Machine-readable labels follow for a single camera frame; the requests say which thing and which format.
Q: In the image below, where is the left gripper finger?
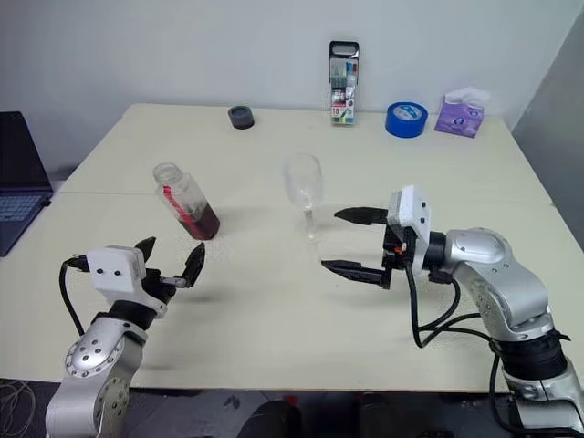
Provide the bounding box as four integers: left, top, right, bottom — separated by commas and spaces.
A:
134, 236, 159, 272
179, 242, 207, 289

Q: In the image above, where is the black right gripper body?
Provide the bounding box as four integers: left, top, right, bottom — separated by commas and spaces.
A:
381, 222, 419, 277

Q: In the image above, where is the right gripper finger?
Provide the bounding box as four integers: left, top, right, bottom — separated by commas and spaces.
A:
320, 258, 393, 292
333, 206, 391, 226

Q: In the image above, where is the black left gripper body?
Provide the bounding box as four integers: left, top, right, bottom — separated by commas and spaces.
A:
139, 267, 189, 307

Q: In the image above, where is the plastic bottle with red liquid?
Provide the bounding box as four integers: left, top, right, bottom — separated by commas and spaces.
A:
151, 161, 222, 240

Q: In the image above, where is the clear wine glass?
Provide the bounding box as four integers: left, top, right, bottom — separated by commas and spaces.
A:
284, 152, 325, 245

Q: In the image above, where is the blue tape roll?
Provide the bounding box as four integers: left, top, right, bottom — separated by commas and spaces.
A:
385, 100, 430, 139

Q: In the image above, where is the marker pen pack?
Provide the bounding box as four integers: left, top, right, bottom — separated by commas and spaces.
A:
328, 40, 363, 130

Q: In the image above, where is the purple tissue pack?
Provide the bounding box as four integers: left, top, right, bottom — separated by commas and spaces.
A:
433, 87, 492, 139

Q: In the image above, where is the dark laptop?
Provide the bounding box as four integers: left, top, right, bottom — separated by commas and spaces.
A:
0, 110, 55, 258

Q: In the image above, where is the black round container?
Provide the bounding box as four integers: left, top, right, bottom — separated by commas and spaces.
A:
227, 105, 256, 130

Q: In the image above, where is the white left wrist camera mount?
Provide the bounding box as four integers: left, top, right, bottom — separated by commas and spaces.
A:
86, 245, 168, 318

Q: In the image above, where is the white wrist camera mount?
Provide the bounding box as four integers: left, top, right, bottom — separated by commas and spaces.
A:
86, 245, 168, 318
387, 184, 433, 276

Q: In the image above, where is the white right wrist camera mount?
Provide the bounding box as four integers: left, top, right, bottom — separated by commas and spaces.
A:
387, 184, 433, 276

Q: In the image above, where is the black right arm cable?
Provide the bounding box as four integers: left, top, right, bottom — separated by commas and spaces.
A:
404, 266, 519, 433

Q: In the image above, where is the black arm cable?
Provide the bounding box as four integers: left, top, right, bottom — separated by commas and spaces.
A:
58, 255, 99, 338
404, 266, 519, 433

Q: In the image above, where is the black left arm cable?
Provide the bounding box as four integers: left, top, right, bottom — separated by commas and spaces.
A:
58, 255, 99, 338

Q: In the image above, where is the white cable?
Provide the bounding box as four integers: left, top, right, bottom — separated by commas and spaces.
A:
0, 380, 37, 438

